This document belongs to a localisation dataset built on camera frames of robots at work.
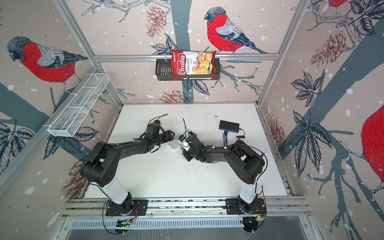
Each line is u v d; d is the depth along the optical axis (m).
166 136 0.86
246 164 0.48
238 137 0.99
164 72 0.95
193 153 0.71
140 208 0.73
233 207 0.73
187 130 1.04
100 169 0.47
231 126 1.05
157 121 0.88
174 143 0.94
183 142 0.81
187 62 0.88
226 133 1.03
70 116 0.73
